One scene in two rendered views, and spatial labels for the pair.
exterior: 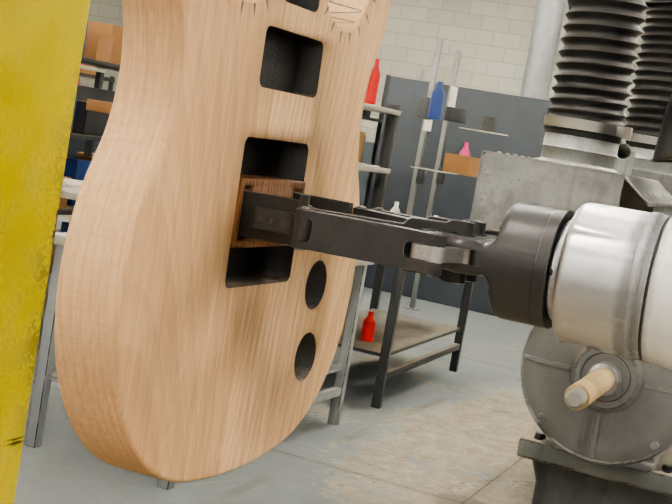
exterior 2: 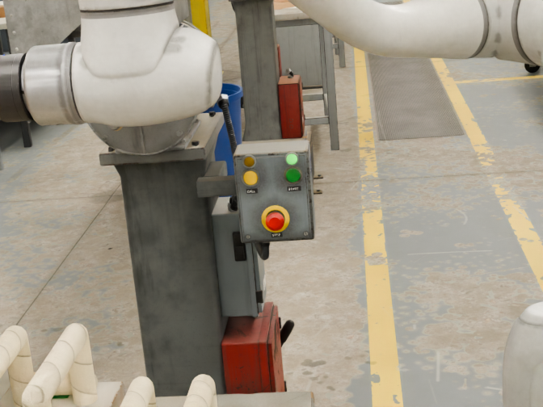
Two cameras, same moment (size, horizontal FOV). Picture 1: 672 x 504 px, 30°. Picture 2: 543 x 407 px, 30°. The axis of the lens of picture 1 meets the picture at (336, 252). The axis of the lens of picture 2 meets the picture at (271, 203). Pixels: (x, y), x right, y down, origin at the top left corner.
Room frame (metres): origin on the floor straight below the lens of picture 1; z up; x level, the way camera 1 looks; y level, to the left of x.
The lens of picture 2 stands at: (-0.37, -0.08, 1.65)
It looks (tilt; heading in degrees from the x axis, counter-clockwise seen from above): 17 degrees down; 344
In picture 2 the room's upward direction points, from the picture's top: 5 degrees counter-clockwise
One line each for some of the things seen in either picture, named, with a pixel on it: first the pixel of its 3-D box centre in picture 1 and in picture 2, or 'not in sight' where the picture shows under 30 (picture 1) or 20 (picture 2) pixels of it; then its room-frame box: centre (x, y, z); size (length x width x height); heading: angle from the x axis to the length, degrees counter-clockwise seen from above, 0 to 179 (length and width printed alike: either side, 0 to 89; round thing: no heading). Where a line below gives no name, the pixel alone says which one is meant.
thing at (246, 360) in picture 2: not in sight; (255, 366); (1.90, -0.64, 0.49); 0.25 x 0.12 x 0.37; 159
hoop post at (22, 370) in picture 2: not in sight; (20, 370); (0.90, -0.08, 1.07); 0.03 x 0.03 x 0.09
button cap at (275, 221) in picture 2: not in sight; (275, 220); (1.60, -0.64, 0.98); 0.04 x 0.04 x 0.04; 69
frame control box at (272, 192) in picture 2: not in sight; (267, 195); (1.73, -0.66, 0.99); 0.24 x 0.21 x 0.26; 159
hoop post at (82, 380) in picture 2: not in sight; (81, 367); (0.87, -0.15, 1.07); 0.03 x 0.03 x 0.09
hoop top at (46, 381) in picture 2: not in sight; (56, 364); (0.79, -0.12, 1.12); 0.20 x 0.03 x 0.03; 158
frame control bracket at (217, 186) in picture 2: not in sight; (239, 185); (1.75, -0.61, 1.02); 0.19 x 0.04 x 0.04; 69
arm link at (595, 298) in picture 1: (607, 278); (56, 85); (0.77, -0.17, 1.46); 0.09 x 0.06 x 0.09; 158
